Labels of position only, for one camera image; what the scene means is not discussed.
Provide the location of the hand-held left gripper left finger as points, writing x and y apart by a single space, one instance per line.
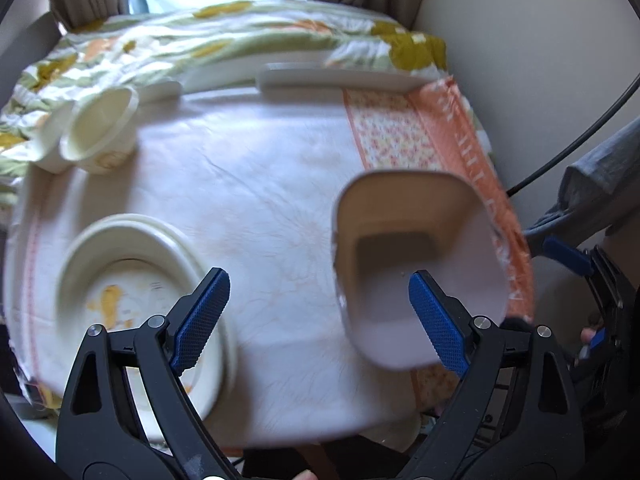
200 320

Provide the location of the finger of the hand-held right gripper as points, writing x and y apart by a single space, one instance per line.
567 256

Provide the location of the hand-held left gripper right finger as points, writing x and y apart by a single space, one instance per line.
437 320

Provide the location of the plain white plate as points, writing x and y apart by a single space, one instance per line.
229 355

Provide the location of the white plate with yellow print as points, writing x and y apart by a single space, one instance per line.
120 280

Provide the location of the pink square bowl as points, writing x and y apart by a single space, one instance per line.
400 225

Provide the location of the cream yellow bowl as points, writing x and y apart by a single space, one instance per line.
97 127

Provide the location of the plain white bowl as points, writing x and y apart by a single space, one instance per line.
47 145

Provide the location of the person's right forearm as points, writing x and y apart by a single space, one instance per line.
595 180

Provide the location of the person's right hand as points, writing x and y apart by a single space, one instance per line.
593 336

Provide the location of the person's left hand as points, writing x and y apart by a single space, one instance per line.
306 475

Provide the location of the white tablecloth with orange border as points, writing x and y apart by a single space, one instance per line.
260 170

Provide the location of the floral green blanket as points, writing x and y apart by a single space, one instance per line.
200 35

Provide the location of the grey bed headboard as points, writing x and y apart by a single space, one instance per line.
27 55

